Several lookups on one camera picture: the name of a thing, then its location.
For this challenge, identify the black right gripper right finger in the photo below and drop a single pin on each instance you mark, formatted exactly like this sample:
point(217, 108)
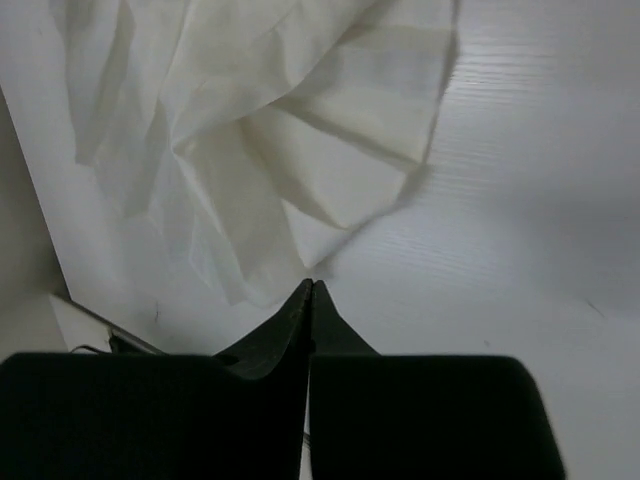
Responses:
point(375, 416)

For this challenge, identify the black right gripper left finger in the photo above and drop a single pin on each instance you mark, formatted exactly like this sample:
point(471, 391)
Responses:
point(238, 414)

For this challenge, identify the white pleated skirt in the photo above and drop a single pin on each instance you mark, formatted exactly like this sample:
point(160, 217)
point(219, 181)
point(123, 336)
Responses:
point(257, 136)

